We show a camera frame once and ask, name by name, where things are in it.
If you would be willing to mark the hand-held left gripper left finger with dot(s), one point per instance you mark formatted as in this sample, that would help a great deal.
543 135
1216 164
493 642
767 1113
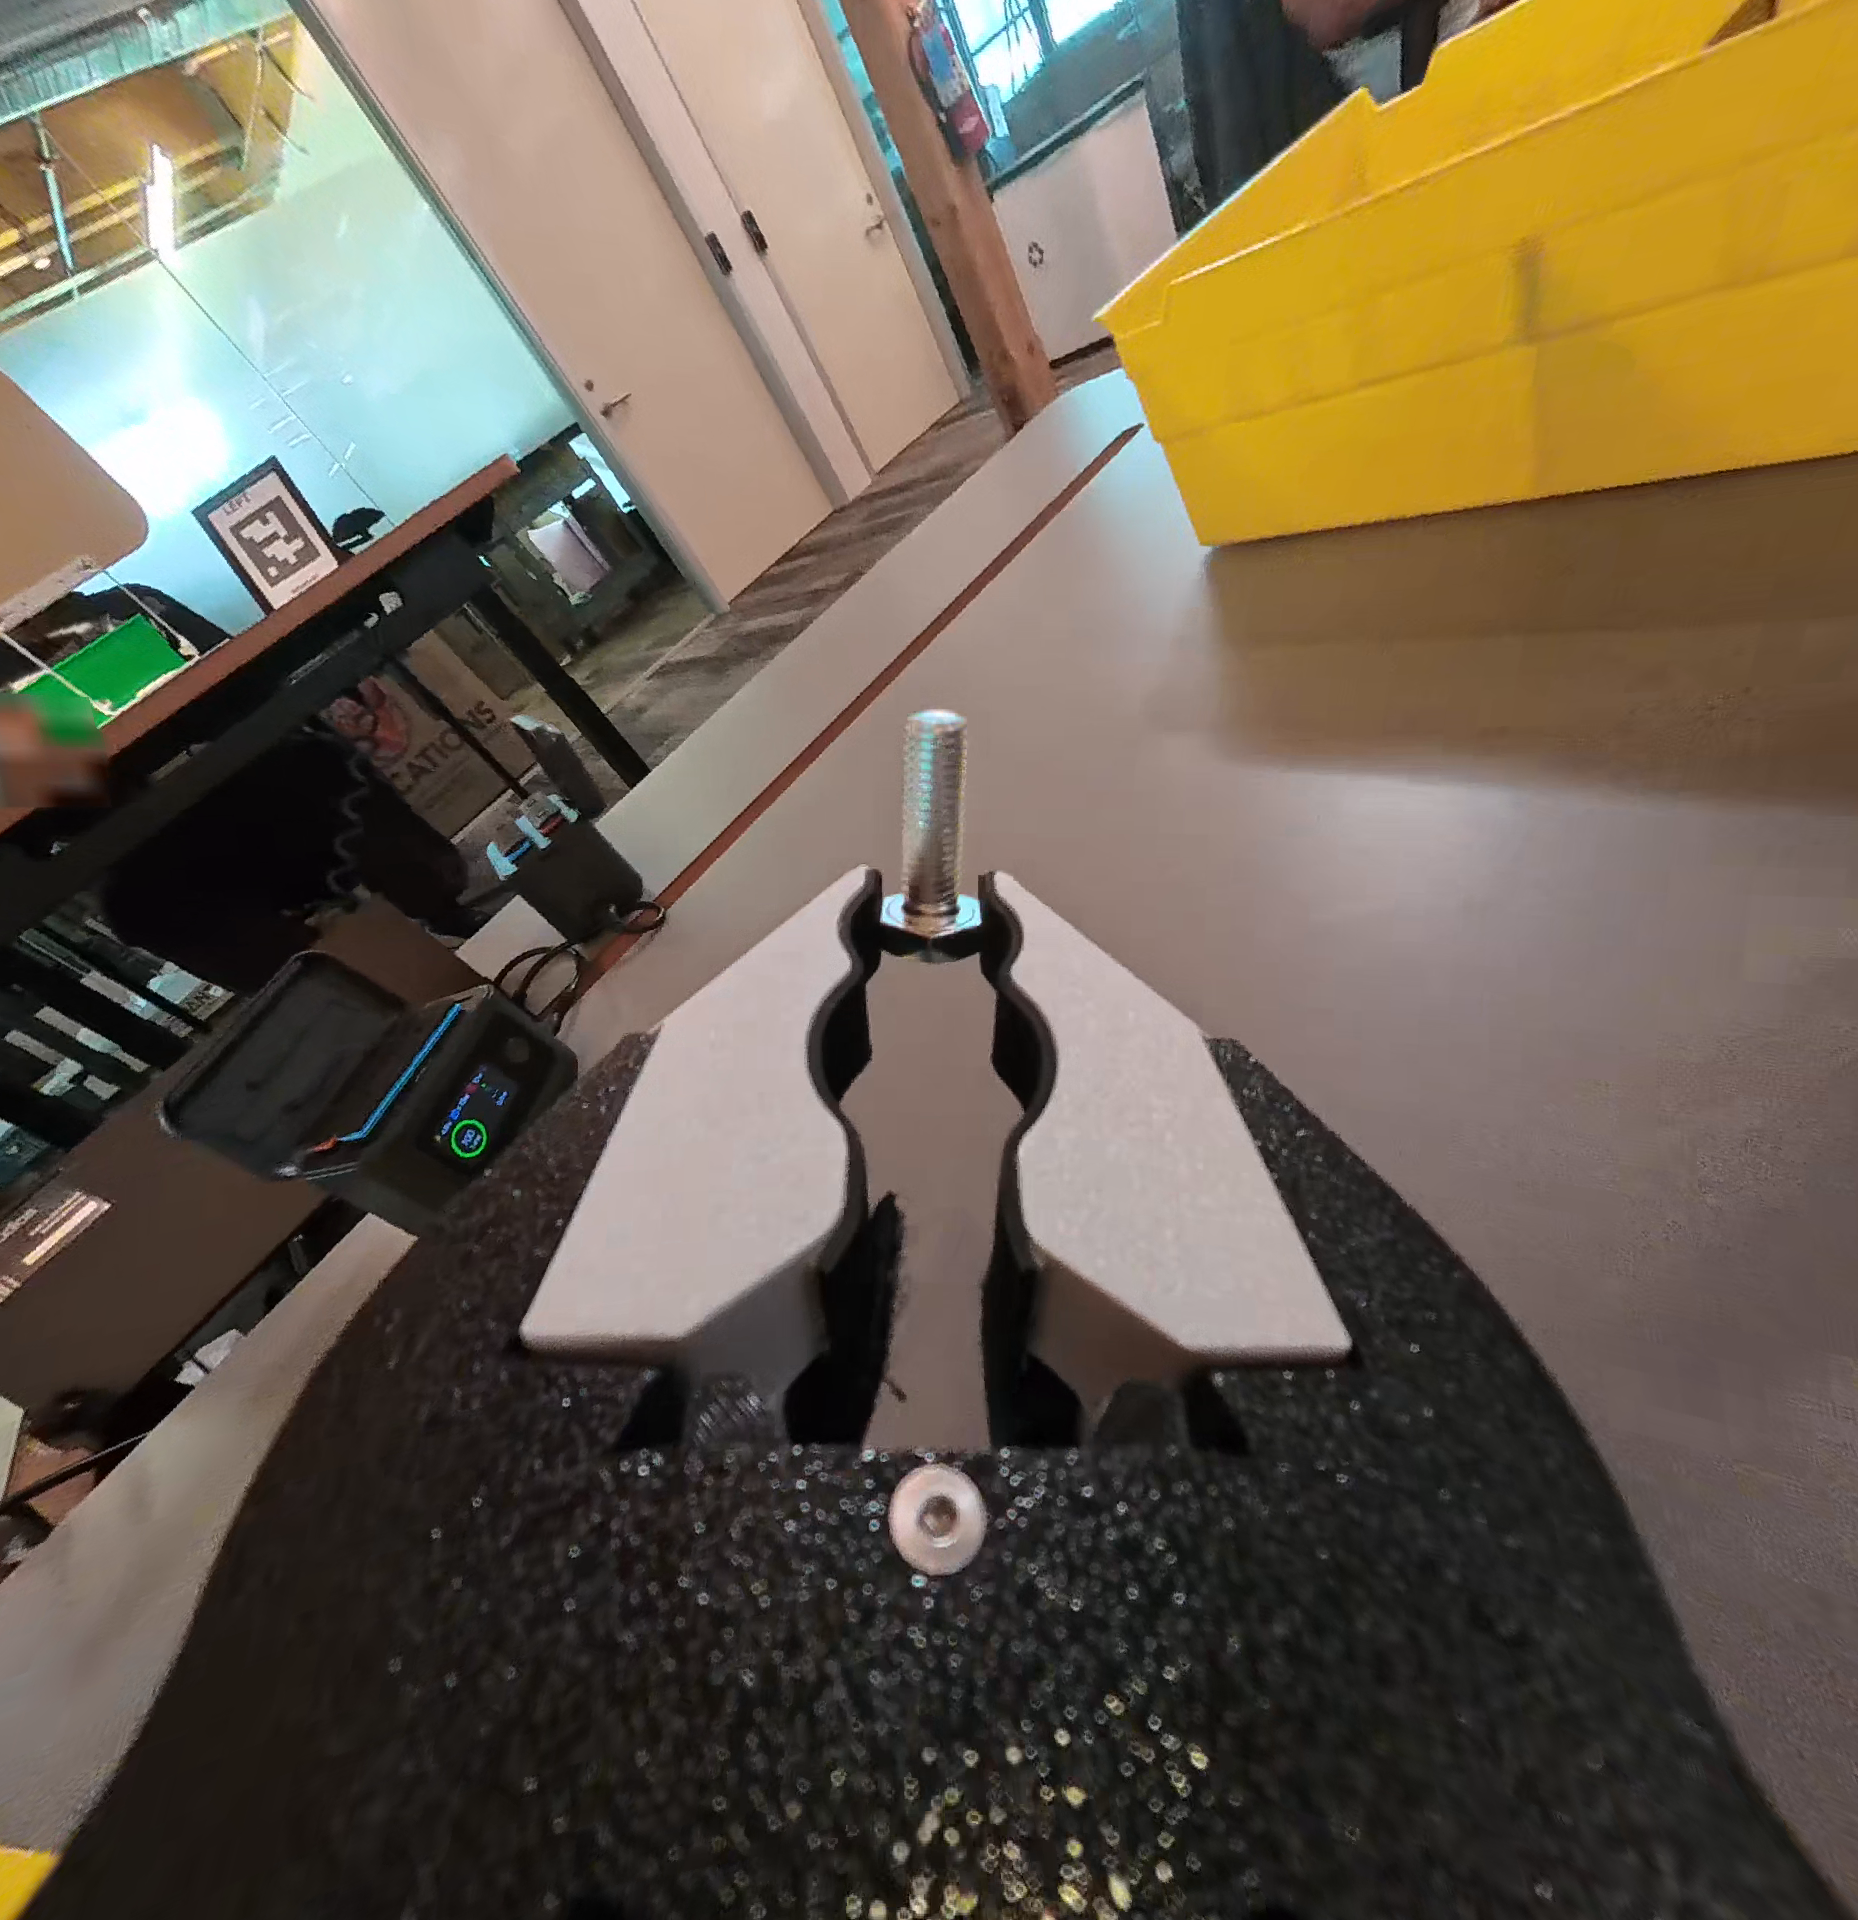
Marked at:
688 1140

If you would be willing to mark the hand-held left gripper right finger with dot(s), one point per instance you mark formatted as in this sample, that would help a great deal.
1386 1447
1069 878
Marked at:
1155 1170

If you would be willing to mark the silver threaded bolt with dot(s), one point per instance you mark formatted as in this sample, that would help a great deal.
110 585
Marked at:
936 795

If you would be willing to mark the black charger box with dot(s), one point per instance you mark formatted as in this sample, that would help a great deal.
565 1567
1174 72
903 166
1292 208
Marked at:
584 886

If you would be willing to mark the black charging case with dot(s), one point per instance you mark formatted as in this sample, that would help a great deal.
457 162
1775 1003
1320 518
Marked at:
344 1079

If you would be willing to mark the printed cardboard box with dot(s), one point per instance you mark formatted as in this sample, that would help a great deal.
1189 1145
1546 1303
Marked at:
465 750

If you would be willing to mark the black utility cart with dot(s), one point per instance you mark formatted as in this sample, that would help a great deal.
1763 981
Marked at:
629 585

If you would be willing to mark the black labelled box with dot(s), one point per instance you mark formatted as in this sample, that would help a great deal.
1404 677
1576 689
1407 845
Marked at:
30 1246

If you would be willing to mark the printed marker sign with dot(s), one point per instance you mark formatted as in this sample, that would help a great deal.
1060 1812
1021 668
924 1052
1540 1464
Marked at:
278 541

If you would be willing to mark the yellow plastic bin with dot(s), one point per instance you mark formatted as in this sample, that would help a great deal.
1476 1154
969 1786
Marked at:
1544 449
1395 254

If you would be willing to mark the beige rounded board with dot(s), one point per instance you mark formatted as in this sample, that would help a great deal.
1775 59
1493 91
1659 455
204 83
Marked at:
44 497

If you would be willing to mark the white door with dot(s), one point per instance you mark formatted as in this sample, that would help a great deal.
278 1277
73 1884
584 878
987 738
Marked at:
811 179
570 227

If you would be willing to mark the white recycling bin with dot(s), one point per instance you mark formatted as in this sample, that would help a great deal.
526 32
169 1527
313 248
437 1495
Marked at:
1080 240

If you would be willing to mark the red fire extinguisher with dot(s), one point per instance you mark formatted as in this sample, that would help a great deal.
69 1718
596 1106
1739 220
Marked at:
945 76

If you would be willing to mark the wooden post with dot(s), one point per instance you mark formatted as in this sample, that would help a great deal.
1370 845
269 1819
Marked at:
973 271

